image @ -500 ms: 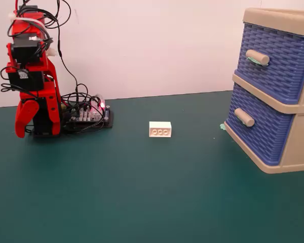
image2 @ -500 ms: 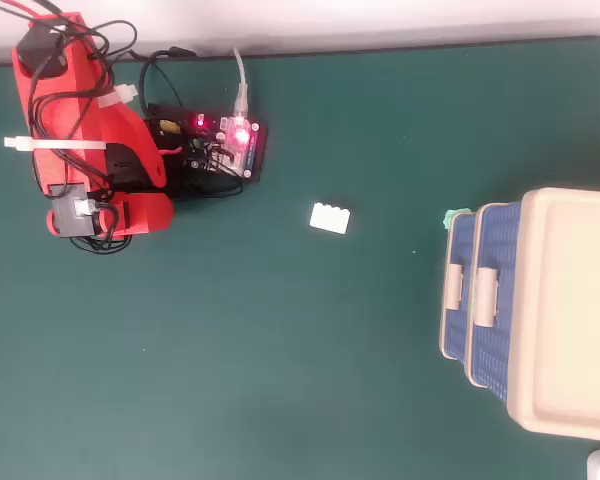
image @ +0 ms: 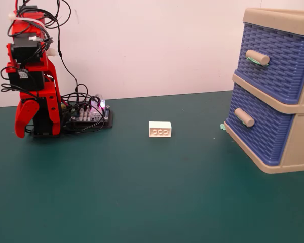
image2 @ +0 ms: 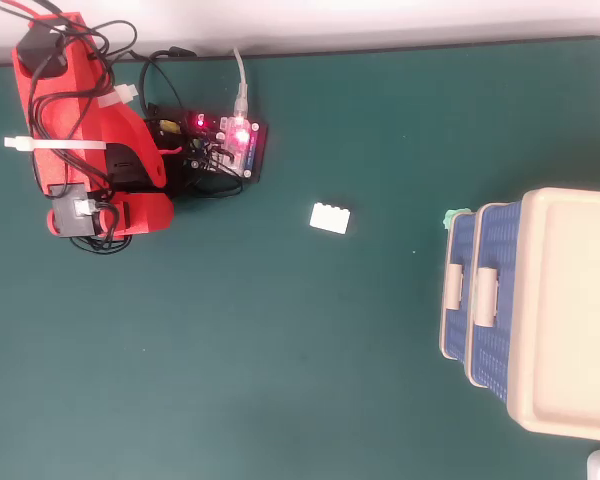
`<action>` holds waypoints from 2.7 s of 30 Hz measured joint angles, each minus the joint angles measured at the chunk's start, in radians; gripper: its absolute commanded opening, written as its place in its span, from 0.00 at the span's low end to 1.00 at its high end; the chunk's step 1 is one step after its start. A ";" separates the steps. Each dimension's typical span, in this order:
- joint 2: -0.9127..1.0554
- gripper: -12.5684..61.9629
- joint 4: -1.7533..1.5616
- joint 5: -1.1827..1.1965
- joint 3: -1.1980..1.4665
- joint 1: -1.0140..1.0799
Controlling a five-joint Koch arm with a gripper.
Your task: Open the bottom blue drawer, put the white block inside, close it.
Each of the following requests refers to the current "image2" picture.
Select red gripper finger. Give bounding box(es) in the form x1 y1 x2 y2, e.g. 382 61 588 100
124 192 176 236

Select red gripper body with motor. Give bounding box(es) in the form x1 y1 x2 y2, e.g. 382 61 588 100
46 183 131 239

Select white toy building brick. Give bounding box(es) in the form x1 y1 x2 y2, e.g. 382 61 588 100
309 201 354 236

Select beige cylindrical drawer handle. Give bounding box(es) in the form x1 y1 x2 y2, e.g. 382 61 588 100
443 263 466 312
472 266 502 329

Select blue woven plastic drawer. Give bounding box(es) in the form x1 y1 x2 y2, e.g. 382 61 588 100
438 212 477 362

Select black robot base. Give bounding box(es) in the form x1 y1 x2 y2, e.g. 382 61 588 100
104 142 191 202

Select beige plastic drawer cabinet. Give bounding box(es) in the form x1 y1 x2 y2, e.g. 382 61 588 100
438 186 600 444

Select white zip tie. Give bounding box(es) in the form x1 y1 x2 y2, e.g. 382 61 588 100
97 83 140 109
3 135 107 152

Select controller board with lit LEDs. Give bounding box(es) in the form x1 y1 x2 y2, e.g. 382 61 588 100
147 102 271 187

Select dark green table mat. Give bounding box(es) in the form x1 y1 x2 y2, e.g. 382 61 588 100
0 34 600 480

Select green putty blob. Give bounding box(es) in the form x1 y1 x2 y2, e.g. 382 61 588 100
441 208 470 232

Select thin black servo wires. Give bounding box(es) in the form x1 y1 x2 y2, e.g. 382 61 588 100
25 0 137 255

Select black jumper wire bundle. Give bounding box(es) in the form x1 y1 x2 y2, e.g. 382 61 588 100
179 147 245 199

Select white USB cable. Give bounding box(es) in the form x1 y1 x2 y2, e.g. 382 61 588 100
231 46 252 119

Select black power cable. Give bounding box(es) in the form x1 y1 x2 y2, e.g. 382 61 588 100
138 46 198 124

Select red wire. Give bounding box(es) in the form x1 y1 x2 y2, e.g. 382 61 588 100
0 0 40 17

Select blue woven drawer with taped handle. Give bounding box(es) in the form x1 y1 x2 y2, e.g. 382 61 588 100
467 201 524 407

